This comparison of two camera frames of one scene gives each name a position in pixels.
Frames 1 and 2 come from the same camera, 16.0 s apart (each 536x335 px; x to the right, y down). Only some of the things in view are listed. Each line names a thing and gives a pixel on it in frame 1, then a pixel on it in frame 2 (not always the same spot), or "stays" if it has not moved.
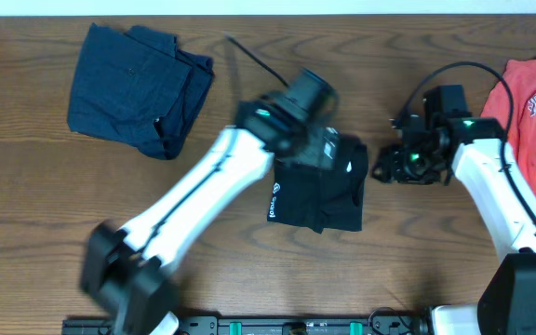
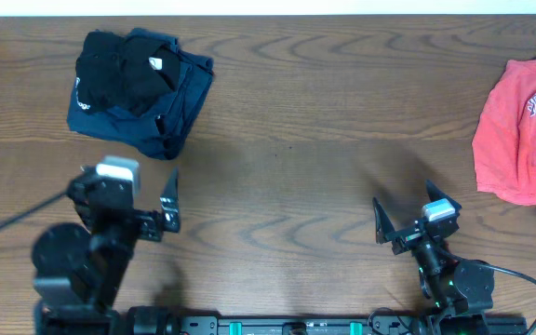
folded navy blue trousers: [134, 88] stays
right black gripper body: [411, 166] → [407, 239]
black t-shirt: [318, 197] → [128, 74]
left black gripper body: [326, 152] → [144, 224]
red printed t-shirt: [528, 101] stays
